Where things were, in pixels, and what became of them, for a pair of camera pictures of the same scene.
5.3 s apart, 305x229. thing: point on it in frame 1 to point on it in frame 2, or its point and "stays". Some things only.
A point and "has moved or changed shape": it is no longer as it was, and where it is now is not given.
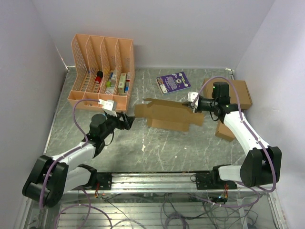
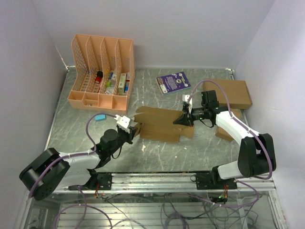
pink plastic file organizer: [105, 69] stays
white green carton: [122, 83] stays
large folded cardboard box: [243, 93] stays
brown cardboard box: [168, 115] has moved or changed shape
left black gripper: [126, 123] to [130, 135]
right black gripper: [197, 109] to [185, 119]
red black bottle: [99, 75] stays
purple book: [172, 82] stays
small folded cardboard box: [223, 132] stays
